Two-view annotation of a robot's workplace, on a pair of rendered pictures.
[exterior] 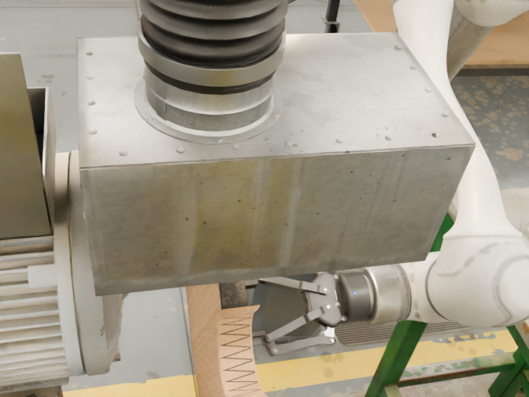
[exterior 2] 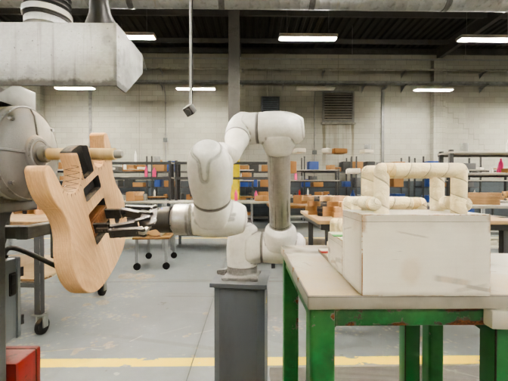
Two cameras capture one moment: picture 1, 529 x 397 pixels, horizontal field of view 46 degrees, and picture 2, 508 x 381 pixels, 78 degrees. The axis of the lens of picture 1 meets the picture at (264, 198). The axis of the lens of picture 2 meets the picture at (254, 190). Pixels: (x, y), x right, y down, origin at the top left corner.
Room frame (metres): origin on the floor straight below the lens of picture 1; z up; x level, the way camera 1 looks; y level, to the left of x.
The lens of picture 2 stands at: (-0.18, -0.67, 1.16)
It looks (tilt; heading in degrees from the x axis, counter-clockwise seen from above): 1 degrees down; 18
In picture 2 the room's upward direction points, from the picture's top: straight up
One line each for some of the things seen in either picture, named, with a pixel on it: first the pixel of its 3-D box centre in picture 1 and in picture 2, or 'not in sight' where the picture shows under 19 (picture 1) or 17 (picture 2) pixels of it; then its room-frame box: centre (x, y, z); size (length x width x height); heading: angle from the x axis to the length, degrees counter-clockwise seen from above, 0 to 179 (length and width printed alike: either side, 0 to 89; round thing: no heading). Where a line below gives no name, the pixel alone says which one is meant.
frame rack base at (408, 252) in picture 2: not in sight; (409, 248); (0.62, -0.79, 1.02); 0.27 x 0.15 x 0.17; 109
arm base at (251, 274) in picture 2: not in sight; (238, 271); (1.34, -0.10, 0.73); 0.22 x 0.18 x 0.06; 101
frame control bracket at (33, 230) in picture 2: not in sight; (42, 229); (0.60, 0.32, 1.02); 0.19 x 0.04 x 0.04; 19
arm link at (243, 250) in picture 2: not in sight; (243, 243); (1.34, -0.13, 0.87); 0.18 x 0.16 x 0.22; 101
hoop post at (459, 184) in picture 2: not in sight; (459, 191); (0.60, -0.88, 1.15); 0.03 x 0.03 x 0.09
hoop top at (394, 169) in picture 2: not in sight; (419, 170); (0.58, -0.80, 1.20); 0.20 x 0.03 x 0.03; 108
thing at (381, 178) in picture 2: not in sight; (381, 191); (0.55, -0.72, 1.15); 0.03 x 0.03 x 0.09
